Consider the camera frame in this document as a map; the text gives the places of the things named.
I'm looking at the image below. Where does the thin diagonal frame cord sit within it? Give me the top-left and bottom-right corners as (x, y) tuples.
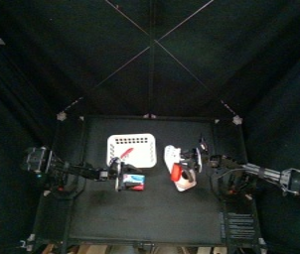
(62, 0), (216, 114)
(104, 0), (239, 117)

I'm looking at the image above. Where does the white blue-dotted box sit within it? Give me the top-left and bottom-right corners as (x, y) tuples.
(164, 144), (184, 174)

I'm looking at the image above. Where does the white slotted plastic basket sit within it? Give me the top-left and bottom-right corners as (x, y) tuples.
(106, 133), (159, 169)

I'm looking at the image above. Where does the red and white spray bottle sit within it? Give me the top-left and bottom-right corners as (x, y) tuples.
(171, 163), (200, 192)

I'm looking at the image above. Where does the red and blue cardboard box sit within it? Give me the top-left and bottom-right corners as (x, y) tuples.
(122, 173), (148, 191)

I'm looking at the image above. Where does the white printed table label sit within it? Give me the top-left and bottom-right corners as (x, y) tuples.
(226, 211), (256, 241)

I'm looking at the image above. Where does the black vertical frame rod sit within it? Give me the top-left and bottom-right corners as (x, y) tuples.
(148, 0), (157, 115)

